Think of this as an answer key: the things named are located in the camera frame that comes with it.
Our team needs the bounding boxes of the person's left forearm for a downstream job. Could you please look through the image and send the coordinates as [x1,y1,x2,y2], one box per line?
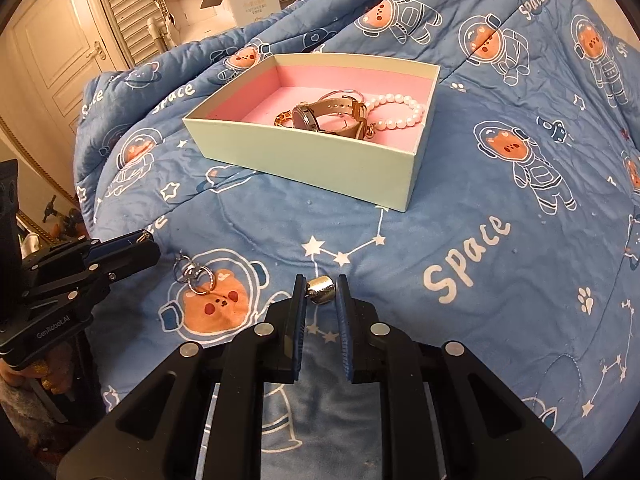
[0,385,68,466]

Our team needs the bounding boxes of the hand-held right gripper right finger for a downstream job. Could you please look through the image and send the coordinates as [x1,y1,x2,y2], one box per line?
[336,274,585,480]

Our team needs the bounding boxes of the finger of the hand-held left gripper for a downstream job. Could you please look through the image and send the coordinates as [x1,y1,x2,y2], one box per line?
[21,229,153,273]
[27,242,162,313]

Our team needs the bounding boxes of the wide silver ring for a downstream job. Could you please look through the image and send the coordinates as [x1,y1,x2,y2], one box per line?
[306,275,337,306]

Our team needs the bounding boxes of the white pearl bracelet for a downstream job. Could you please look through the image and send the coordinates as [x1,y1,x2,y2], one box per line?
[364,93,427,135]

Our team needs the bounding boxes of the green box with pink lining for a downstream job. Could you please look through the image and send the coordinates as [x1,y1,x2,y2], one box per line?
[181,52,442,212]

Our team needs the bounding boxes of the person's left hand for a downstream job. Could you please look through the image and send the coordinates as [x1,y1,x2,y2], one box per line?
[0,352,76,397]

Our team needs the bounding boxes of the blue astronaut bear printed blanket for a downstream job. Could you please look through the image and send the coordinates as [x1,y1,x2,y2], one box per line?
[75,0,640,480]

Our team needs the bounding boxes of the rose gold watch beige strap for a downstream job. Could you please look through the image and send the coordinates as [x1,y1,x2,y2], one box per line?
[289,96,375,142]

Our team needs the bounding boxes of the white panelled door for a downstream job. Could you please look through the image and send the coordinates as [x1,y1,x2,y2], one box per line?
[9,0,128,93]

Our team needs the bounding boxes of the thin rose gold bangle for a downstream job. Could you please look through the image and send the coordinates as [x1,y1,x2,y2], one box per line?
[319,88,367,107]

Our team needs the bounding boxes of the white louvered closet door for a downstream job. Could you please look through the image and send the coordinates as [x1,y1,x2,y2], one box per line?
[94,0,226,70]

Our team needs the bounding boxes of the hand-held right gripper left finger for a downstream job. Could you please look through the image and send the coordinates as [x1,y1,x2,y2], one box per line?
[56,274,309,480]

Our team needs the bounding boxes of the silver interlocked rings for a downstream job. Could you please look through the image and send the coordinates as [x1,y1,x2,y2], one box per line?
[171,254,217,294]

